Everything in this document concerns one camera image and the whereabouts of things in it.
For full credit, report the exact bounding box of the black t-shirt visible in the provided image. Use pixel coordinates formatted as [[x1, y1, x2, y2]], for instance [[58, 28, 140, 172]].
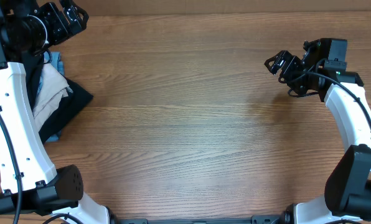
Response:
[[22, 52, 45, 108]]

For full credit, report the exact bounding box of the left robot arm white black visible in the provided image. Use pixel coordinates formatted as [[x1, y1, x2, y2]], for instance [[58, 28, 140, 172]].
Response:
[[0, 0, 118, 223]]

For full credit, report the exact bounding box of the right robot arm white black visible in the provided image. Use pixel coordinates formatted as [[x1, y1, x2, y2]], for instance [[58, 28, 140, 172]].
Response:
[[264, 47, 371, 223]]

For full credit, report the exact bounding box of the beige folded garment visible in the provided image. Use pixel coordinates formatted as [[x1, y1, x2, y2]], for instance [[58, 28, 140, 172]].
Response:
[[32, 63, 69, 131]]

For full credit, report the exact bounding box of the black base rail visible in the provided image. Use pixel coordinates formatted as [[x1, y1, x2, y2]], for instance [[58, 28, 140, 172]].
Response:
[[115, 215, 281, 224]]

